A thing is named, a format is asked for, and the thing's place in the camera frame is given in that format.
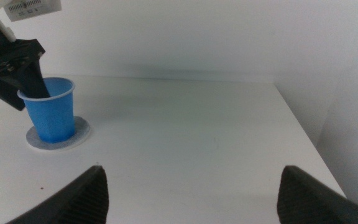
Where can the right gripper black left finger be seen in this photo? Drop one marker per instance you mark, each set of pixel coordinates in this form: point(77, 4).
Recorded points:
point(79, 202)

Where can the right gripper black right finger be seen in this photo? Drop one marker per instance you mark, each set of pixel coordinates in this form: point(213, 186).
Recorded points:
point(309, 202)

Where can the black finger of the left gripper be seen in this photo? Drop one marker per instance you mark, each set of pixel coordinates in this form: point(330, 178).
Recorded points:
point(2, 90)
point(34, 82)

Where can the blue plastic cup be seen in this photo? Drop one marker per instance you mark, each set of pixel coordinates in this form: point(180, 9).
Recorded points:
point(53, 118)

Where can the grey round cup mat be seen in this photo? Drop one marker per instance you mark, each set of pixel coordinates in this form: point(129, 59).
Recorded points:
point(82, 132)

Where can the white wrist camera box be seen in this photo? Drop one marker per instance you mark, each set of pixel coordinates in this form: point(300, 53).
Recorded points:
point(33, 7)

